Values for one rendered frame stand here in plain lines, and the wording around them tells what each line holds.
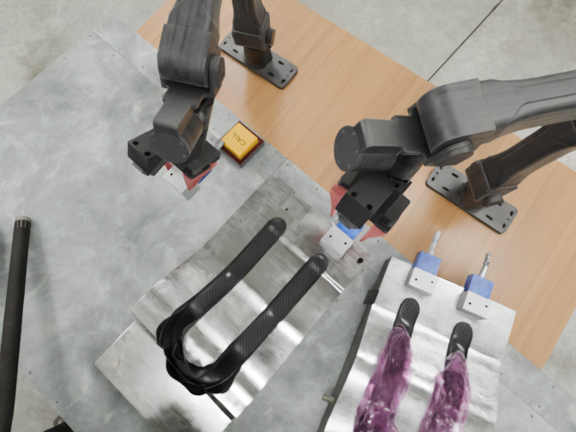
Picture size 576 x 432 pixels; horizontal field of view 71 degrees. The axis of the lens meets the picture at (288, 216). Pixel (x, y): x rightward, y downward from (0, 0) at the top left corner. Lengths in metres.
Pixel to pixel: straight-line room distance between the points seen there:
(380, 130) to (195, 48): 0.27
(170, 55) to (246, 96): 0.45
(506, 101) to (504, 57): 1.78
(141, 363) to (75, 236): 0.32
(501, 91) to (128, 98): 0.82
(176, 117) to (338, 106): 0.52
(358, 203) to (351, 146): 0.07
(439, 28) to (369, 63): 1.23
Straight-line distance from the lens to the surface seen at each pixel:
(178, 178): 0.78
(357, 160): 0.49
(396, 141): 0.50
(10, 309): 0.94
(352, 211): 0.52
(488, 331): 0.89
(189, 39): 0.59
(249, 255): 0.79
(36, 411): 1.94
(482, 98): 0.52
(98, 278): 0.95
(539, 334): 1.00
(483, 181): 0.83
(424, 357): 0.82
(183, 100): 0.60
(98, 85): 1.12
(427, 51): 2.19
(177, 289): 0.76
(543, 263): 1.03
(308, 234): 0.79
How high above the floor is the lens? 1.66
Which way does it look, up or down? 75 degrees down
